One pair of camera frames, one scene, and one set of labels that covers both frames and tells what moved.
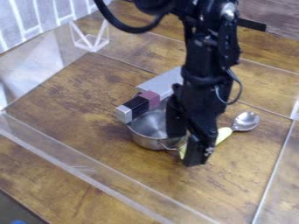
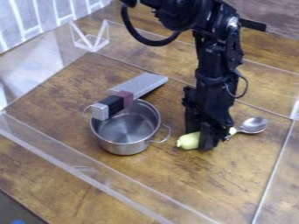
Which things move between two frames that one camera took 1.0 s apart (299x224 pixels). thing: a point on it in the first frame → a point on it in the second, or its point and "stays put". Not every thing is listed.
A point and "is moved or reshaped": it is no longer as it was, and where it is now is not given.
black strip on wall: [250, 24] stays put
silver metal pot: [149, 131] is moved or reshaped
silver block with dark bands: [154, 93] → [121, 96]
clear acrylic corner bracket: [90, 42] stays put
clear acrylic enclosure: [89, 156] stays put
